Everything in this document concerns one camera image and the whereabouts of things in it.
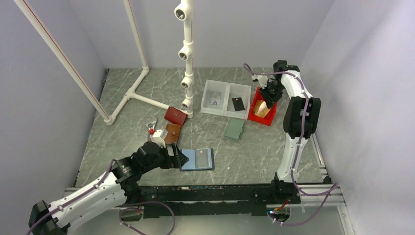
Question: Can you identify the adjustable wrench red handle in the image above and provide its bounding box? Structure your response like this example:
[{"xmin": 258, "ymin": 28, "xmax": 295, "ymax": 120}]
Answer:
[{"xmin": 145, "ymin": 116, "xmax": 158, "ymax": 130}]

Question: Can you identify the black credit card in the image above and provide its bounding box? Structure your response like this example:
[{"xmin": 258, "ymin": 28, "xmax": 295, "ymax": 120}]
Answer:
[{"xmin": 231, "ymin": 97, "xmax": 245, "ymax": 112}]

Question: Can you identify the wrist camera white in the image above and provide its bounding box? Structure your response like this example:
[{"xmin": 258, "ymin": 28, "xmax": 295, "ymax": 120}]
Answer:
[
  {"xmin": 251, "ymin": 74, "xmax": 262, "ymax": 83},
  {"xmin": 148, "ymin": 129, "xmax": 168, "ymax": 148}
]

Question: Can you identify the orange card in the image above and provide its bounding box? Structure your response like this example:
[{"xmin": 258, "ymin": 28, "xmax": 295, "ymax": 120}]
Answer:
[{"xmin": 253, "ymin": 100, "xmax": 271, "ymax": 118}]

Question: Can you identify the aluminium extrusion frame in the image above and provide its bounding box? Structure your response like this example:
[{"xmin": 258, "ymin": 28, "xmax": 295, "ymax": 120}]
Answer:
[{"xmin": 66, "ymin": 184, "xmax": 354, "ymax": 235}]

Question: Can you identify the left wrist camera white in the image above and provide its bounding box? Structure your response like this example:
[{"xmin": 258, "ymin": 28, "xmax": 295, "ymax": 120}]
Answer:
[{"xmin": 148, "ymin": 129, "xmax": 168, "ymax": 148}]

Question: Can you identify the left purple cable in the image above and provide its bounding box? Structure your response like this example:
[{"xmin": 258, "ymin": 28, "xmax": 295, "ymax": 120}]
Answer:
[{"xmin": 27, "ymin": 159, "xmax": 176, "ymax": 235}]

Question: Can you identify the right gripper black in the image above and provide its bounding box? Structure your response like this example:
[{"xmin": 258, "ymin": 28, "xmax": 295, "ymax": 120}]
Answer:
[{"xmin": 258, "ymin": 81, "xmax": 285, "ymax": 109}]

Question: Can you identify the purple cable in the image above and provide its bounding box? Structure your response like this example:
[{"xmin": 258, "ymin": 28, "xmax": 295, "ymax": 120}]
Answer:
[
  {"xmin": 243, "ymin": 63, "xmax": 340, "ymax": 227},
  {"xmin": 27, "ymin": 159, "xmax": 176, "ymax": 235}
]

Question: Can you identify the brown leather wallet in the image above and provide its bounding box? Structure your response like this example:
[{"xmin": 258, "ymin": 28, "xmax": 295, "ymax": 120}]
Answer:
[{"xmin": 164, "ymin": 124, "xmax": 181, "ymax": 144}]

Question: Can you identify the red plastic bin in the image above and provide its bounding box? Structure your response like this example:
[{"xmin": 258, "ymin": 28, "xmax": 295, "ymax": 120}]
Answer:
[{"xmin": 248, "ymin": 87, "xmax": 277, "ymax": 126}]

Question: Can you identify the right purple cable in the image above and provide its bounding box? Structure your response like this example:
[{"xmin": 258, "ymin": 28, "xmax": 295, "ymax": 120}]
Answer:
[{"xmin": 243, "ymin": 63, "xmax": 340, "ymax": 227}]

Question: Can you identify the silver VIP credit card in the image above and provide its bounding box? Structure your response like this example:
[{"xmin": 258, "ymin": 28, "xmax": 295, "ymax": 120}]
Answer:
[{"xmin": 209, "ymin": 92, "xmax": 221, "ymax": 105}]

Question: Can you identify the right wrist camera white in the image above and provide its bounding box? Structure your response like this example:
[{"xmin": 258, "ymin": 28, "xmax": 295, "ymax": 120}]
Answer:
[{"xmin": 251, "ymin": 74, "xmax": 262, "ymax": 83}]

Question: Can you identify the clear plastic divided box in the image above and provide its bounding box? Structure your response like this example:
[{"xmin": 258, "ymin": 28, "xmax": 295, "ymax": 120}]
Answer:
[{"xmin": 200, "ymin": 80, "xmax": 252, "ymax": 120}]

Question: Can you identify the red leather wallet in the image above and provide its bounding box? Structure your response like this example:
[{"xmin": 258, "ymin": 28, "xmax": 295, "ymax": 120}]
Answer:
[{"xmin": 164, "ymin": 106, "xmax": 187, "ymax": 127}]

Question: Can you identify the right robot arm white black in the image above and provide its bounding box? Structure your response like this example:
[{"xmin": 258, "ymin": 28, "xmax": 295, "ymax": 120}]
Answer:
[{"xmin": 258, "ymin": 60, "xmax": 321, "ymax": 183}]

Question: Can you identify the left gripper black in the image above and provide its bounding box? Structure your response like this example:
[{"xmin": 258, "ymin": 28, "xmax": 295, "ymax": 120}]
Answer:
[{"xmin": 142, "ymin": 141, "xmax": 188, "ymax": 173}]

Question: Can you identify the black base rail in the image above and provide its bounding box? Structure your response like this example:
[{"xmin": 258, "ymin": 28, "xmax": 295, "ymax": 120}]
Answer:
[{"xmin": 121, "ymin": 180, "xmax": 301, "ymax": 218}]

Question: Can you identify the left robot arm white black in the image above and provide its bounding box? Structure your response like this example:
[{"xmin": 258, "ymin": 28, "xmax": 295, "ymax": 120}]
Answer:
[{"xmin": 27, "ymin": 141, "xmax": 189, "ymax": 235}]

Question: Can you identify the blue leather card holder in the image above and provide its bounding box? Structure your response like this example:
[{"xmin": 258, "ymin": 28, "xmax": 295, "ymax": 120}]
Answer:
[{"xmin": 180, "ymin": 148, "xmax": 215, "ymax": 171}]

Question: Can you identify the white PVC pipe frame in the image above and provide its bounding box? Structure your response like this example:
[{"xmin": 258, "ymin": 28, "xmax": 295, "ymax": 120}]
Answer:
[{"xmin": 13, "ymin": 0, "xmax": 172, "ymax": 126}]

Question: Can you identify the green leather card holder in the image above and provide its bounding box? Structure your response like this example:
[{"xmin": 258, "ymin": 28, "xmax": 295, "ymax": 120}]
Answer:
[{"xmin": 224, "ymin": 118, "xmax": 244, "ymax": 140}]

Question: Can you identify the white PVC pipe post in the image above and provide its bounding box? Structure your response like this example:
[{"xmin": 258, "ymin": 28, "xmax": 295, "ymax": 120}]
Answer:
[{"xmin": 174, "ymin": 0, "xmax": 194, "ymax": 118}]

